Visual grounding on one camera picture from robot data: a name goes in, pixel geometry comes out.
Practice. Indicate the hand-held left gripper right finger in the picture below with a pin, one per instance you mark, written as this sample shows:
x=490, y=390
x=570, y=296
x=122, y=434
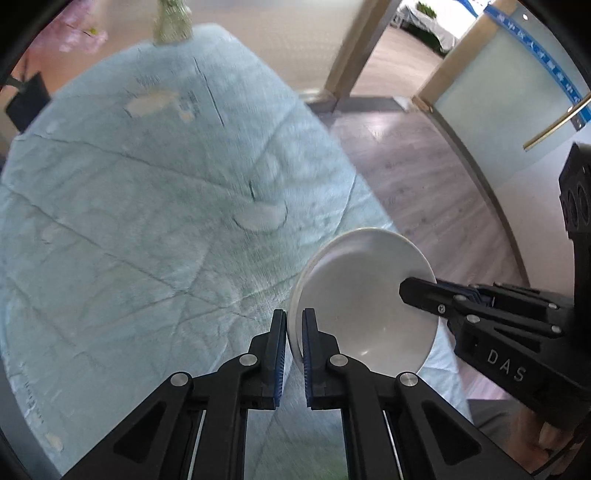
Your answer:
x=307, y=360

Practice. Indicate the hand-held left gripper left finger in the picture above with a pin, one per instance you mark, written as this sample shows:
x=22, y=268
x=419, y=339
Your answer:
x=279, y=355

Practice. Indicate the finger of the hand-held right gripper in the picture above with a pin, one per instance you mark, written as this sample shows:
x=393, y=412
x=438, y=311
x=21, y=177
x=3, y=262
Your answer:
x=521, y=293
x=420, y=293

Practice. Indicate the white round dish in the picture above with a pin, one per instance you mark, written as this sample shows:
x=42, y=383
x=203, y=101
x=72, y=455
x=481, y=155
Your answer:
x=369, y=295

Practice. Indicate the person's right hand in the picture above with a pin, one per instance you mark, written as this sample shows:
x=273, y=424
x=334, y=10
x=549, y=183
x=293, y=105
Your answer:
x=551, y=431

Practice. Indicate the frosted glass door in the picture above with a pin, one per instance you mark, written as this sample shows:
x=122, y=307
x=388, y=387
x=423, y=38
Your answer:
x=485, y=115

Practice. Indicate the light blue quilted blanket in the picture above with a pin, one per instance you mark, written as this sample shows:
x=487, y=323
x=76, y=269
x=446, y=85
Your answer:
x=138, y=230

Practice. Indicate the blue door strip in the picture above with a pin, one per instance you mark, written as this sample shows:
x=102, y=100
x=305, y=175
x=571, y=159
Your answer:
x=545, y=60

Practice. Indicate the white draped table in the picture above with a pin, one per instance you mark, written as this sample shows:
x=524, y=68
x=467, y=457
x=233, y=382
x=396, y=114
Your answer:
x=434, y=27

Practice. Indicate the pink artificial flowers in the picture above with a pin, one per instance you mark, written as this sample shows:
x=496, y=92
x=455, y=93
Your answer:
x=74, y=27

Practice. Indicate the wooden door frame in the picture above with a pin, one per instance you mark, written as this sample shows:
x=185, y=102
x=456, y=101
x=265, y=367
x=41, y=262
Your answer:
x=355, y=46

